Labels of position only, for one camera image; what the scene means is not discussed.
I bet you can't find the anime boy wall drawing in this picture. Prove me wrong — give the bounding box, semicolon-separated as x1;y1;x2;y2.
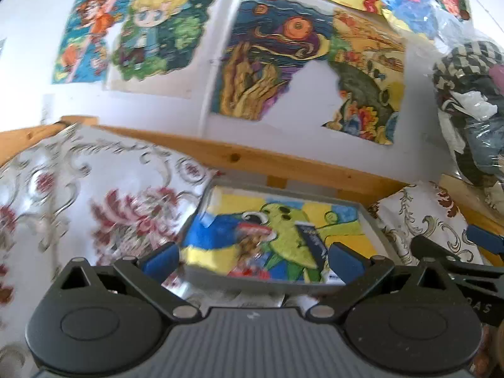
105;0;223;99

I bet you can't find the floral white bed cover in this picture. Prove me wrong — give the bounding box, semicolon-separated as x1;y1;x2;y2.
1;125;483;377

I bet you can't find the grey tray with cartoon lining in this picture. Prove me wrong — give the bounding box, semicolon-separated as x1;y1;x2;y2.
180;179;401;295

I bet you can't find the plastic bag of clothes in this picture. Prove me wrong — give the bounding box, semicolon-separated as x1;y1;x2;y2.
432;40;503;212

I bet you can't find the landscape wall drawing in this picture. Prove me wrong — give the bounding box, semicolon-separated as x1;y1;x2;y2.
324;9;406;145

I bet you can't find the starry night wall drawing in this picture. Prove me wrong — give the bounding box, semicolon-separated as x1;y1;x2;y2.
211;0;332;121

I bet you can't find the wooden bed frame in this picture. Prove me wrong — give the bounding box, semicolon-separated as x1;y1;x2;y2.
0;115;504;229

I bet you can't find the orange girl wall drawing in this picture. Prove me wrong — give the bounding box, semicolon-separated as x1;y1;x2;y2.
52;0;131;84

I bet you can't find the dark blue stick packet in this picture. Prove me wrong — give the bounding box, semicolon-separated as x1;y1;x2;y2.
295;221;328;271

